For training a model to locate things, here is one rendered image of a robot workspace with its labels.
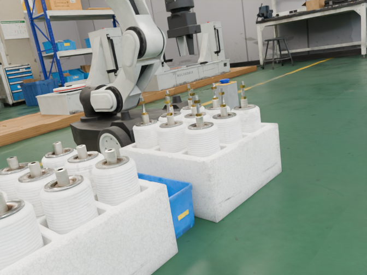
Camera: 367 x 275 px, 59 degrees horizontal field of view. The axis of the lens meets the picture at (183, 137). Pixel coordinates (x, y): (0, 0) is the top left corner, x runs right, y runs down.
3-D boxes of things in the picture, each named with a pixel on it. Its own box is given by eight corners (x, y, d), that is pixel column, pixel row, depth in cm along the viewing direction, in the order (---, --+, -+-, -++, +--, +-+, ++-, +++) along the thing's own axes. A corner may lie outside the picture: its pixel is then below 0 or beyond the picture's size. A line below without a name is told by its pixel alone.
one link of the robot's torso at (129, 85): (95, 102, 170) (121, 22, 139) (124, 94, 184) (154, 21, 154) (112, 122, 165) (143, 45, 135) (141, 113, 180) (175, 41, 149)
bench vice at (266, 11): (266, 20, 539) (265, 5, 533) (276, 18, 527) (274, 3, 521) (254, 21, 510) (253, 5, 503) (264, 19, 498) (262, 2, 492)
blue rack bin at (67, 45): (44, 54, 581) (41, 42, 576) (63, 52, 609) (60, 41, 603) (58, 51, 549) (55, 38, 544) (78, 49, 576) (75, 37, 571)
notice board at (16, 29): (4, 40, 620) (-1, 21, 611) (29, 37, 655) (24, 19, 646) (4, 39, 618) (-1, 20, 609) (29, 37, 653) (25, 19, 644)
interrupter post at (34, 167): (29, 178, 71) (25, 164, 70) (40, 174, 72) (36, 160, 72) (34, 179, 69) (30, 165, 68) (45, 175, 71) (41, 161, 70)
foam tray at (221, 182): (129, 196, 114) (118, 148, 110) (198, 159, 141) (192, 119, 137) (217, 223, 88) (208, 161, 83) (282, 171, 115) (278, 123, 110)
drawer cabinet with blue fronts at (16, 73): (2, 106, 603) (-10, 69, 586) (27, 101, 637) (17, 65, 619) (15, 106, 565) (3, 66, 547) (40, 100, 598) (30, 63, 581)
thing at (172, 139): (160, 184, 103) (150, 129, 98) (174, 172, 111) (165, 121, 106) (187, 185, 98) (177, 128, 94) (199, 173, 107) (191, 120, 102)
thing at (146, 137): (171, 174, 109) (162, 123, 104) (143, 181, 107) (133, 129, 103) (166, 166, 118) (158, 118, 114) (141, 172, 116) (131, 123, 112)
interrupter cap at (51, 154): (40, 157, 87) (39, 155, 87) (65, 149, 92) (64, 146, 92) (53, 160, 82) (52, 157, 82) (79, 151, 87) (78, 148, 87)
